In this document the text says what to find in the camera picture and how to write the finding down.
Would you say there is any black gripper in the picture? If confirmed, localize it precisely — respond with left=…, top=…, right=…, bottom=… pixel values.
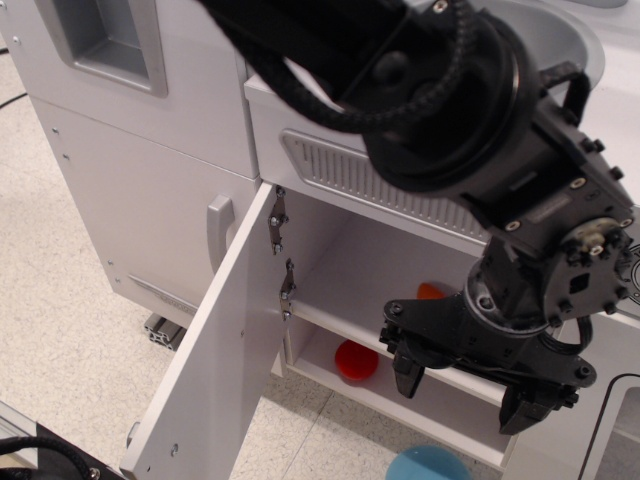
left=380, top=293, right=597, bottom=434

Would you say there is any white cabinet door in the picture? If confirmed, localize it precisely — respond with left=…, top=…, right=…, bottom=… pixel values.
left=120, top=183, right=285, bottom=479

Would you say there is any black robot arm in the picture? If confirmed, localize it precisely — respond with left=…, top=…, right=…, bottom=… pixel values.
left=205, top=1, right=634, bottom=435

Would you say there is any white toy kitchen cabinet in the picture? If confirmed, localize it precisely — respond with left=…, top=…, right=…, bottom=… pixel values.
left=1, top=1, right=639, bottom=479

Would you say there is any blue round bowl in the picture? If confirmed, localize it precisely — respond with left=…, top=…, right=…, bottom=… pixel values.
left=385, top=445, right=471, bottom=480

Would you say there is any orange plastic object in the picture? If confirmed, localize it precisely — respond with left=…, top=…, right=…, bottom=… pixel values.
left=416, top=283, right=446, bottom=300

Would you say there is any white oven door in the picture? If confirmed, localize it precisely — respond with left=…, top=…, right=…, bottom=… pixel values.
left=578, top=373, right=639, bottom=479

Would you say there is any black round dial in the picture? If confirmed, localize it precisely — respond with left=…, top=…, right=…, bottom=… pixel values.
left=624, top=245, right=640, bottom=305

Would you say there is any lower metal door hinge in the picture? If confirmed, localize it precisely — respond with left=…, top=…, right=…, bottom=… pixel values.
left=279, top=258, right=297, bottom=322

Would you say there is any metal door hinge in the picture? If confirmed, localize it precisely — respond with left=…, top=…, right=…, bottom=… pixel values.
left=268, top=186, right=289, bottom=255
left=279, top=258, right=297, bottom=322

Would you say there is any upper metal door hinge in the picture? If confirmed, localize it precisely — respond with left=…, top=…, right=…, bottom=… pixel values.
left=268, top=186, right=289, bottom=255

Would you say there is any grey ventilation grille panel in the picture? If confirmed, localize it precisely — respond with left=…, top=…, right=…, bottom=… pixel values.
left=280, top=129, right=490, bottom=243

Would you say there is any white fridge door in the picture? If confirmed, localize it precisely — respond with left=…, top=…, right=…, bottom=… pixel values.
left=32, top=99, right=259, bottom=327

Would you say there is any silver sink bowl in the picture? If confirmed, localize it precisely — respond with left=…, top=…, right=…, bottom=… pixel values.
left=524, top=1, right=606, bottom=88

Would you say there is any grey recessed dispenser panel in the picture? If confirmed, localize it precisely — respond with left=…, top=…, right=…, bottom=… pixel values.
left=35, top=1, right=168, bottom=98

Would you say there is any grey fridge door handle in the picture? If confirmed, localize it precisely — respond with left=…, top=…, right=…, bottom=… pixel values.
left=206, top=195, right=235, bottom=272

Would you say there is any aluminium extrusion frame foot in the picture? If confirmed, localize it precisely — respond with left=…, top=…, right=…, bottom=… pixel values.
left=144, top=314, right=187, bottom=351

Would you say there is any grey cabinet door handle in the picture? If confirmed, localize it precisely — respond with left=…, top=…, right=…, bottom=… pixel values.
left=126, top=421, right=140, bottom=449

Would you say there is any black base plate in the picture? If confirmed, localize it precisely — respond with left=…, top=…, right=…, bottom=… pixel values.
left=1, top=423, right=124, bottom=479

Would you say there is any black braided cable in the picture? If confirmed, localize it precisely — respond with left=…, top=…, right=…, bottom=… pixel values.
left=0, top=435, right=66, bottom=480

